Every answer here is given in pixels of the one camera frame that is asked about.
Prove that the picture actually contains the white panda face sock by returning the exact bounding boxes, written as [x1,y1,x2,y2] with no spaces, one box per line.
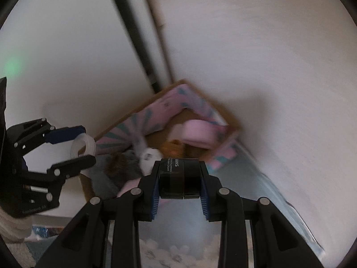
[131,134,164,176]

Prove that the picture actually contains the brown plush toy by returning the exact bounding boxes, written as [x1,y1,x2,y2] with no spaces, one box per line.
[162,140,185,159]

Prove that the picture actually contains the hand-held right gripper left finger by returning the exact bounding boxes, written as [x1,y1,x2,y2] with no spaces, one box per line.
[33,160,162,268]

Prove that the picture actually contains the white plastic ring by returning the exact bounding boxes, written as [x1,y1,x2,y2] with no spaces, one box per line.
[70,134,96,158]

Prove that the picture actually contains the pink plush piece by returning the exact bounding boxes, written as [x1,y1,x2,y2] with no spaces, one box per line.
[117,179,145,199]

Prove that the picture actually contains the shiny foil packet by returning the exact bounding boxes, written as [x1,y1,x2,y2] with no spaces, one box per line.
[32,225,67,241]

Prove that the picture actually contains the cardboard box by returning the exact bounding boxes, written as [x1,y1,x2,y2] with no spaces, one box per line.
[79,80,243,201]

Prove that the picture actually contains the floral light blue blanket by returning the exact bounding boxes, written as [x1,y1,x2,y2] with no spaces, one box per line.
[28,142,325,268]

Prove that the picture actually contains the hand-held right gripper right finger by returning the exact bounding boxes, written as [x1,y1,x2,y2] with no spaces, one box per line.
[199,160,330,268]

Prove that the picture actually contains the pink roll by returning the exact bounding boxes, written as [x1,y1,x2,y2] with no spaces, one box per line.
[171,119,221,148]

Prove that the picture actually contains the cream knitted cloth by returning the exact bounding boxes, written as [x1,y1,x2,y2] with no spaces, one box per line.
[0,209,32,268]

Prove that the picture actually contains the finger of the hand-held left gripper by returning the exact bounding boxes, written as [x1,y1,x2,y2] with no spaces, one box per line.
[8,118,86,158]
[25,155,97,187]

